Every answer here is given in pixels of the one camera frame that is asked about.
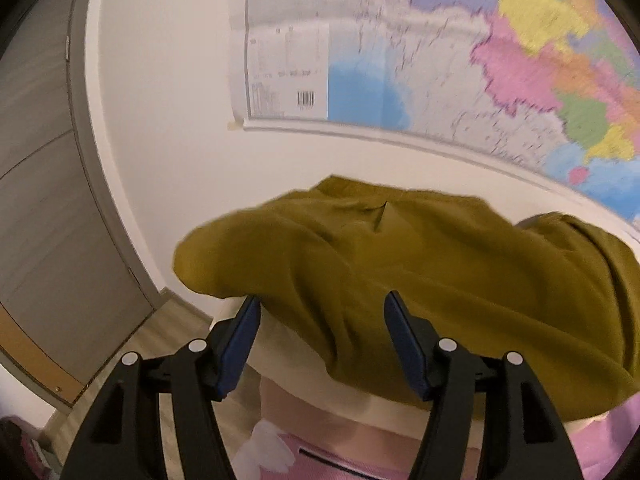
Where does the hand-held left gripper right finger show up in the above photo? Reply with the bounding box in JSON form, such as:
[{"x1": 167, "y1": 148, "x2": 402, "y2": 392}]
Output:
[{"x1": 383, "y1": 290, "x2": 583, "y2": 480}]

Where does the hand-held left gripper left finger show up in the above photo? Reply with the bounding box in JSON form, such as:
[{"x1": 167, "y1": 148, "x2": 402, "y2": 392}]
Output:
[{"x1": 60, "y1": 294, "x2": 262, "y2": 480}]

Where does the olive green shirt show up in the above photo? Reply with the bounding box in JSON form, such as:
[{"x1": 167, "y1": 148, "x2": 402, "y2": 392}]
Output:
[{"x1": 172, "y1": 175, "x2": 640, "y2": 423}]

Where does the cream folded cloth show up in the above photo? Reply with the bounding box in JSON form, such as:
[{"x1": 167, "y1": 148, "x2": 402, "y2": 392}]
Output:
[{"x1": 210, "y1": 295, "x2": 616, "y2": 441}]

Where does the pink printed bedsheet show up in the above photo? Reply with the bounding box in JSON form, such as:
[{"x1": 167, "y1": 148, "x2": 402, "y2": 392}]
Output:
[{"x1": 235, "y1": 407, "x2": 636, "y2": 480}]

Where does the grey wooden door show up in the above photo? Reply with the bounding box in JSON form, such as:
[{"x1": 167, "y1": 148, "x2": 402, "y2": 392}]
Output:
[{"x1": 0, "y1": 0, "x2": 163, "y2": 408}]

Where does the dark cloth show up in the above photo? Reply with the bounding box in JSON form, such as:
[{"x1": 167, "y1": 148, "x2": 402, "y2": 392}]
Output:
[{"x1": 0, "y1": 412, "x2": 56, "y2": 480}]

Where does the colourful wall map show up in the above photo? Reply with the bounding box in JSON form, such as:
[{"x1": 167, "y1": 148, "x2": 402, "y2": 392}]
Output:
[{"x1": 229, "y1": 0, "x2": 640, "y2": 233}]

